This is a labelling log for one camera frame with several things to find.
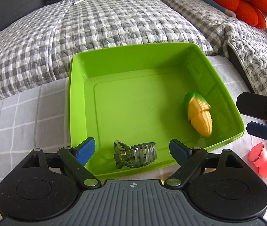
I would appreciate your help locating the grey patterned blanket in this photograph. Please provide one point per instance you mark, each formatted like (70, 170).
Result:
(252, 60)

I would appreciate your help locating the white grid cloth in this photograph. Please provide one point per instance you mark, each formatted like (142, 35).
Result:
(38, 118)

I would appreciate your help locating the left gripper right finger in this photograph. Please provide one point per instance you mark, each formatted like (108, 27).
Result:
(189, 160)

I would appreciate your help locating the pink rubber chick toy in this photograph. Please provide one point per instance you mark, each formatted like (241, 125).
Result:
(258, 155)

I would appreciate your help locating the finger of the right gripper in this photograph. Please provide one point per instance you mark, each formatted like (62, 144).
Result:
(257, 129)
(253, 105)

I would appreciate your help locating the clear green hair clip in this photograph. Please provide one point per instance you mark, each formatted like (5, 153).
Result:
(135, 156)

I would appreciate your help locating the grey checkered quilt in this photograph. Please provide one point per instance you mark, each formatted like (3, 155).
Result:
(37, 49)

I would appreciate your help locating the green plastic biscuit box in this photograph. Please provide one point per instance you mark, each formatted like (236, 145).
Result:
(135, 94)

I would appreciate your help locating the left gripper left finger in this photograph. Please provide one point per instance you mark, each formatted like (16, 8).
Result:
(74, 160)

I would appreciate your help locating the yellow toy corn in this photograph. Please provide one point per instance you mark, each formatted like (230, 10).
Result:
(198, 113)

